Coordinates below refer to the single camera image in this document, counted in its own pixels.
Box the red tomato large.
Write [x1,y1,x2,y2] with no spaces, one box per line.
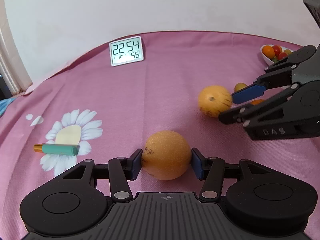
[278,52,288,61]

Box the mandarin orange middle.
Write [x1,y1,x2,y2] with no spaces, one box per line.
[250,99,265,106]

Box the red tomato top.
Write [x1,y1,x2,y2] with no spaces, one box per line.
[272,44,283,57]

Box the white floral fruit bowl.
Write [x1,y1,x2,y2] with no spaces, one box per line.
[260,44,293,66]

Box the small yellow-green fruit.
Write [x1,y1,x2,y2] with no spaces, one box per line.
[234,83,247,92]

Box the green battery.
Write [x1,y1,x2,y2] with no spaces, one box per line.
[33,144,80,156]

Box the pink floral tablecloth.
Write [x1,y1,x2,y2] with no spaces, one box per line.
[1,31,319,239]

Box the white digital clock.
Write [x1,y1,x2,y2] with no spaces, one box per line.
[109,36,144,67]

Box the window frame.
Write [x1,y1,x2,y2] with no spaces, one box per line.
[1,0,33,96]

